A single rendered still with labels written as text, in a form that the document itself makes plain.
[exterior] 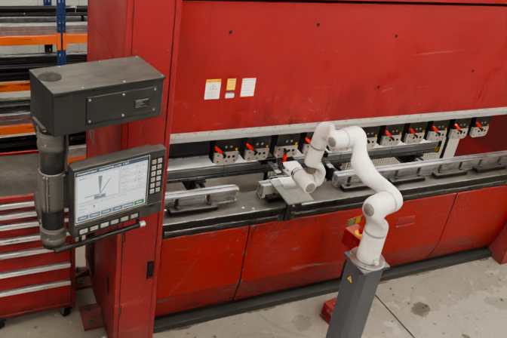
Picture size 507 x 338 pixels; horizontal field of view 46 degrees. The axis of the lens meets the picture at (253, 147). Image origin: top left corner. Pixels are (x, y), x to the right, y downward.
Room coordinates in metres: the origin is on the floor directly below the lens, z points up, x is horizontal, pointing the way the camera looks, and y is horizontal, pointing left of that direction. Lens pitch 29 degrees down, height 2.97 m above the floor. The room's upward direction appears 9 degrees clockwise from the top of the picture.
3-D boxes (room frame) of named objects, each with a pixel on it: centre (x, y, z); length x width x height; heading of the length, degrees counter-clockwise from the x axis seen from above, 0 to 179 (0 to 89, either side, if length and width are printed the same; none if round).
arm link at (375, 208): (2.53, -0.67, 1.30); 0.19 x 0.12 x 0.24; 134
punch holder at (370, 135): (3.52, -0.71, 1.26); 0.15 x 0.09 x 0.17; 119
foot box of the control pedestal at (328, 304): (3.11, -0.80, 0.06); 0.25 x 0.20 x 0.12; 40
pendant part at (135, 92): (2.26, 0.69, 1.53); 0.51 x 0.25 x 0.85; 133
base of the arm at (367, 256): (2.56, -0.70, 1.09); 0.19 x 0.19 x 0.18
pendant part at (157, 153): (2.23, 0.59, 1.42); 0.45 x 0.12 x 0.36; 133
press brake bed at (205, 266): (3.52, -0.79, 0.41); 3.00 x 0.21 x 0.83; 119
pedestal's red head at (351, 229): (3.13, -0.79, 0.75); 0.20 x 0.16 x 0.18; 130
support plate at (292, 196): (3.11, -0.27, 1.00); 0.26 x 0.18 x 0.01; 29
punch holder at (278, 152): (3.23, -0.18, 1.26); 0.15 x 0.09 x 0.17; 119
